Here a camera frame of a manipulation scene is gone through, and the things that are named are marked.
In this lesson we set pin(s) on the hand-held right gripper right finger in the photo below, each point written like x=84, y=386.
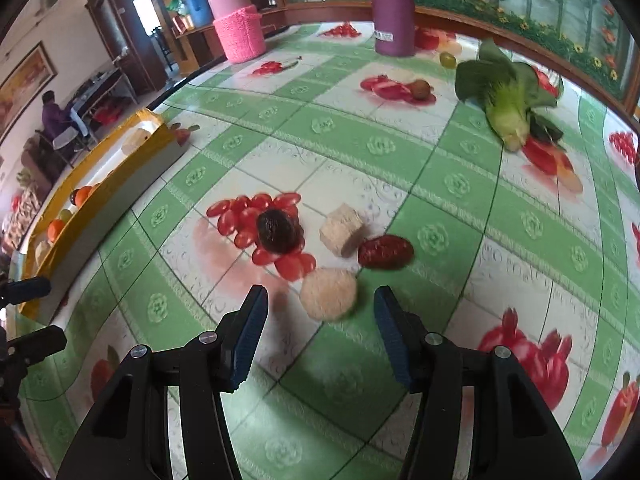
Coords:
x=392, y=340

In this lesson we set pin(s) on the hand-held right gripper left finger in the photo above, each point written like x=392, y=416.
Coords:
x=247, y=340

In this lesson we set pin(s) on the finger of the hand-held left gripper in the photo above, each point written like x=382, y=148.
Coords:
x=27, y=290
x=40, y=342

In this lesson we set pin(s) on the round beige cake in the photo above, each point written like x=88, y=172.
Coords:
x=327, y=292

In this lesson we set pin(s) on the large orange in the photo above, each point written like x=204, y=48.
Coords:
x=84, y=196

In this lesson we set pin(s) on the white foam box yellow tape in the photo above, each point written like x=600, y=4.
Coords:
x=115, y=185

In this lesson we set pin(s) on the medium orange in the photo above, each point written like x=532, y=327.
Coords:
x=55, y=228

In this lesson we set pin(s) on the pale green round fruit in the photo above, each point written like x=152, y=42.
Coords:
x=65, y=215

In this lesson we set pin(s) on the red wrinkled date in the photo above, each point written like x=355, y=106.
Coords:
x=385, y=252

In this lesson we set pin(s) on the dark wrinkled fruit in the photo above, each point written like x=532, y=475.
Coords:
x=277, y=232

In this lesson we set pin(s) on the beige angular block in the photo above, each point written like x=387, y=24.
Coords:
x=342, y=230

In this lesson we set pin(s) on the green fruit print tablecloth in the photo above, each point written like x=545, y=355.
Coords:
x=450, y=185

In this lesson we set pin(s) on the red bag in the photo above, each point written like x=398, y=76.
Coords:
x=107, y=114

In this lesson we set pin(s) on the cloth covered side table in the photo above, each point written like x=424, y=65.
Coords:
x=100, y=85

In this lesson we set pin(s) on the small brown fruit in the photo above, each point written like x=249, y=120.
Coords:
x=421, y=89

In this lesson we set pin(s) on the bok choy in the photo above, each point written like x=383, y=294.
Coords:
x=505, y=105

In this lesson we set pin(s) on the dark wooden partition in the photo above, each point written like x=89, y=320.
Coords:
x=145, y=50

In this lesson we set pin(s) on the small green fruit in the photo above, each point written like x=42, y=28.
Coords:
x=447, y=60

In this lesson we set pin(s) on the brown wooden cabinet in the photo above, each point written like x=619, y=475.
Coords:
x=197, y=42

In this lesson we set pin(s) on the red box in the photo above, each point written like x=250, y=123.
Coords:
x=182, y=23

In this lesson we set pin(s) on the pink crochet covered jar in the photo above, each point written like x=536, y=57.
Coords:
x=240, y=30

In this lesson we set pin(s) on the green plant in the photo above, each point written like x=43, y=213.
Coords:
x=176, y=5

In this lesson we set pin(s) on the purple thermos bottle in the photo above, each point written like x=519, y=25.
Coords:
x=392, y=10

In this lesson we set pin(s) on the blue thermos jug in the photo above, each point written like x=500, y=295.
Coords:
x=198, y=7

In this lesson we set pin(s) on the bamboo flower print panel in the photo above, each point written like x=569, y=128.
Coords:
x=550, y=0

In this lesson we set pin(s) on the metal frame chair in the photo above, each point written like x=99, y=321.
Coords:
x=65, y=140

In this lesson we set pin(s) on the framed wall painting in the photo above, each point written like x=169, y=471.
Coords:
x=25, y=90

